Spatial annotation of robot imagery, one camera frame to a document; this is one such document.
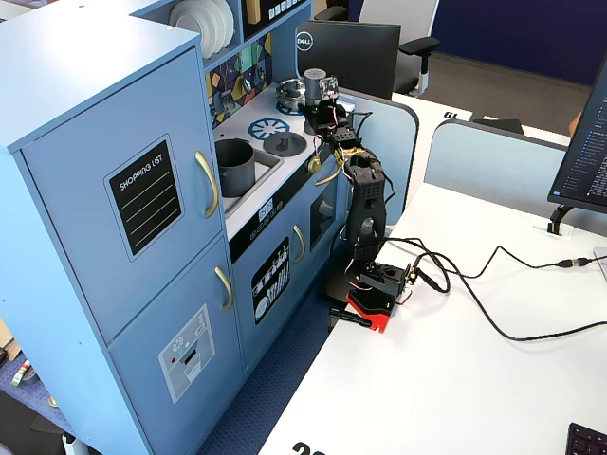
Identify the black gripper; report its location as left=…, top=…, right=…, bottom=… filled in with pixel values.
left=301, top=92, right=355, bottom=138

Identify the gray salt shaker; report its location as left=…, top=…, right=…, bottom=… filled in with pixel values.
left=303, top=68, right=328, bottom=137

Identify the shiny steel toy pot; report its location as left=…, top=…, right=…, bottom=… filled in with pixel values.
left=275, top=77, right=307, bottom=111

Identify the dark gray pot lid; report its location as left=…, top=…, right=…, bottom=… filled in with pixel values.
left=263, top=131, right=307, bottom=157

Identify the black Dell monitor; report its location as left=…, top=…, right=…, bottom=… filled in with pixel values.
left=294, top=20, right=402, bottom=100

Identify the light blue desk divider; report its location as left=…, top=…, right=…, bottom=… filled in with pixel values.
left=331, top=84, right=421, bottom=227
left=423, top=118, right=570, bottom=224

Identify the dark gray toy pot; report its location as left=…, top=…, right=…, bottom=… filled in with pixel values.
left=213, top=137, right=257, bottom=199

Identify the white black office chair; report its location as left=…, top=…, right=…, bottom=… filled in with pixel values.
left=312, top=0, right=442, bottom=99

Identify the white toy plate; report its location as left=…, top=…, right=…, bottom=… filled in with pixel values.
left=189, top=0, right=225, bottom=53
left=211, top=0, right=236, bottom=46
left=168, top=0, right=212, bottom=59

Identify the black table clamp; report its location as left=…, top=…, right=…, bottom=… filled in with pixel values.
left=328, top=305, right=374, bottom=331

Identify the blue toy kitchen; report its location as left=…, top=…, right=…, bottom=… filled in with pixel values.
left=0, top=0, right=357, bottom=455

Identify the lit computer monitor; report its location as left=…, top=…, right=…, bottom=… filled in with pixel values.
left=547, top=54, right=607, bottom=214

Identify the brown cardboard box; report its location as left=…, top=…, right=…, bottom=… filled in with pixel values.
left=0, top=317, right=23, bottom=364

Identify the black keyboard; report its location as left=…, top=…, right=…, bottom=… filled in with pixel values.
left=566, top=422, right=607, bottom=455

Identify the gold oven door handle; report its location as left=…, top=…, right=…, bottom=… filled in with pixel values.
left=315, top=163, right=343, bottom=187

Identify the long gold fridge handle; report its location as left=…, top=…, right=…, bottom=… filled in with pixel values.
left=194, top=150, right=220, bottom=220

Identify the gold cabinet door handle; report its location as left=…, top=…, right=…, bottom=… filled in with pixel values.
left=292, top=224, right=307, bottom=264

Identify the short gold freezer handle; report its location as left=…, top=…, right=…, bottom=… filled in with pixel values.
left=213, top=265, right=234, bottom=313

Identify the red robot base mount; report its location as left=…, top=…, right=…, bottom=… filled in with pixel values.
left=345, top=291, right=397, bottom=333

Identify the thin black USB cable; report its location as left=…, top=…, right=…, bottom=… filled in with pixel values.
left=416, top=244, right=607, bottom=294

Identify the thick black power cable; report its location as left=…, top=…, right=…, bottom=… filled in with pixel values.
left=378, top=235, right=607, bottom=342

